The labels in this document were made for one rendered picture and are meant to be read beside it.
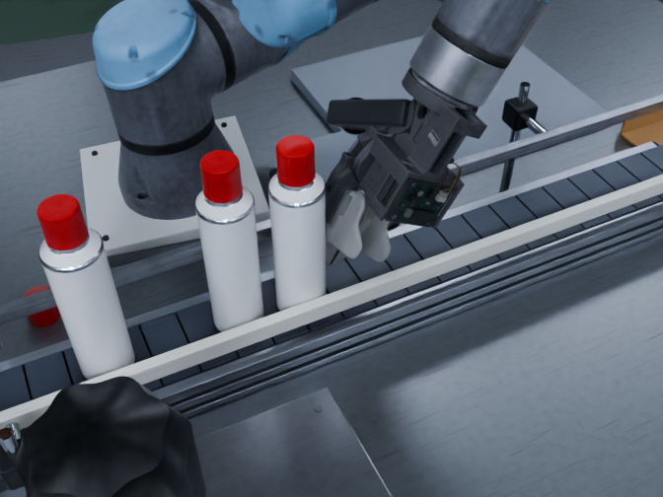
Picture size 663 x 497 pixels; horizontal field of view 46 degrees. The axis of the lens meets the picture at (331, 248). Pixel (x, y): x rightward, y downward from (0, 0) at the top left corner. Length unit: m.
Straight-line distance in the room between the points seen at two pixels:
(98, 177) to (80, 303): 0.41
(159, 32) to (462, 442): 0.52
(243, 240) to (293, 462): 0.20
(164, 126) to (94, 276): 0.29
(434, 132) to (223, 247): 0.21
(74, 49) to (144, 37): 0.51
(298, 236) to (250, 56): 0.30
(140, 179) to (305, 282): 0.30
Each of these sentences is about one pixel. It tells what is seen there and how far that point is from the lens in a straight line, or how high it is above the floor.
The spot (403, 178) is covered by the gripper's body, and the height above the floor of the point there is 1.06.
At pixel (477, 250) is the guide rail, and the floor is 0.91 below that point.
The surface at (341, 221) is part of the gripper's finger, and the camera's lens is 0.76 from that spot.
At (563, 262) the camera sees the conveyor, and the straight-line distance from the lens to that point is 0.94.
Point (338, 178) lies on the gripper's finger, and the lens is 0.73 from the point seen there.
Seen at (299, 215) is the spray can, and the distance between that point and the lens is 0.70.
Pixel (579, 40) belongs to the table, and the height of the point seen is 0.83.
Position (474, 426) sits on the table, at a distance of 0.80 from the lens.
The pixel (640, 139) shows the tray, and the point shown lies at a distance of 1.19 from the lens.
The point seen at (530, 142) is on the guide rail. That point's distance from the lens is 0.91.
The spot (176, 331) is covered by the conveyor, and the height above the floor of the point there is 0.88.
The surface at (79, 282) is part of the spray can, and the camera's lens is 0.68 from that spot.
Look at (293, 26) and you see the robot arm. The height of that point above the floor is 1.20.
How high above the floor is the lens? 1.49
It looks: 44 degrees down
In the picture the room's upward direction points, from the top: straight up
